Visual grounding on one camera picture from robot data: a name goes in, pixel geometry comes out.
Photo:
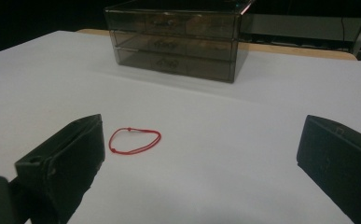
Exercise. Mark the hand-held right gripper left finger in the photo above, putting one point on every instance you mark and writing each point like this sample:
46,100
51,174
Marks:
60,174

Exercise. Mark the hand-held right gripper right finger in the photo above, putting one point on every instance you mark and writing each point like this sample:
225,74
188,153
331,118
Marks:
343,168

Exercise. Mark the smoky transparent drawer box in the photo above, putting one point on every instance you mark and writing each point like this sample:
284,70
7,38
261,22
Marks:
242,62

